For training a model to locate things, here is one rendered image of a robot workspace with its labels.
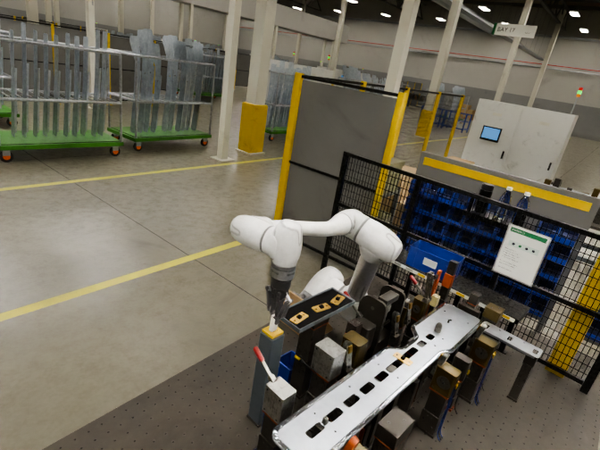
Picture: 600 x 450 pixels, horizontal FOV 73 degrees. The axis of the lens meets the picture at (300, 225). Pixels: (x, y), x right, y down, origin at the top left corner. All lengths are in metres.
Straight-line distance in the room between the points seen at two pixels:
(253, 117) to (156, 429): 7.92
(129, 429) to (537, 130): 7.79
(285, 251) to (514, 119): 7.42
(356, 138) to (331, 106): 0.44
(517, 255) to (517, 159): 5.97
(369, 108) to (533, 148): 4.88
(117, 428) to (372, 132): 3.19
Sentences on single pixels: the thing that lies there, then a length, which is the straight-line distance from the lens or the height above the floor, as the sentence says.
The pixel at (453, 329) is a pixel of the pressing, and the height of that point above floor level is 1.00.
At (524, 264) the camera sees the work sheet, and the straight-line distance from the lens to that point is 2.63.
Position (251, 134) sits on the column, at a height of 0.46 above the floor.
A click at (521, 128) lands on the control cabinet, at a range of 8.48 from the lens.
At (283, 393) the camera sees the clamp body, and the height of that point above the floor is 1.06.
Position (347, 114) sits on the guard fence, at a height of 1.70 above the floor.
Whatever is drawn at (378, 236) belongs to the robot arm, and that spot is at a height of 1.46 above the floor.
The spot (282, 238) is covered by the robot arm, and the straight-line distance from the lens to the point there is 1.36.
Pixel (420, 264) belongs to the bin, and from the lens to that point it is 2.65.
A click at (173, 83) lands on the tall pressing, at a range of 9.38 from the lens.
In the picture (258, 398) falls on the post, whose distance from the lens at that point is 1.79.
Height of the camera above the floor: 2.11
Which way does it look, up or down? 22 degrees down
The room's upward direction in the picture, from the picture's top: 10 degrees clockwise
